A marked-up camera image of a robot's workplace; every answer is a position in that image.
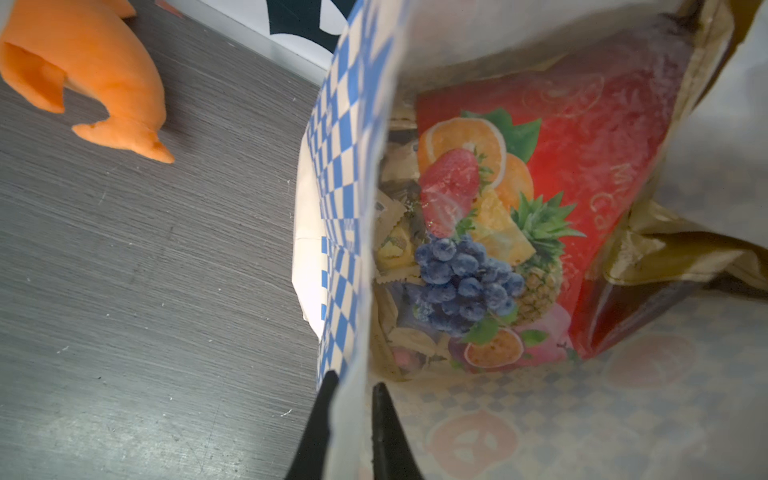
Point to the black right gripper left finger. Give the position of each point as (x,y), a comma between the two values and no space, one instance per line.
(308,462)

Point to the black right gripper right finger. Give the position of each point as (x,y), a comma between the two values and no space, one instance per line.
(392,455)

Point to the red fruit candy bag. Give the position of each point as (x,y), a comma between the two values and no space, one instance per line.
(519,227)

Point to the orange plush toy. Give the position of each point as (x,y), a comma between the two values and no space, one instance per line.
(48,46)

